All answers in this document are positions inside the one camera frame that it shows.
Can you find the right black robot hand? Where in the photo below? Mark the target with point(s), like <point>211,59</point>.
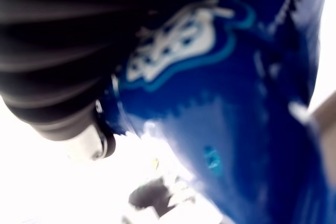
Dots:
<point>65,51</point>

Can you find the blue Oreo packet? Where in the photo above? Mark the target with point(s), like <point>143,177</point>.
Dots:
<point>223,103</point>

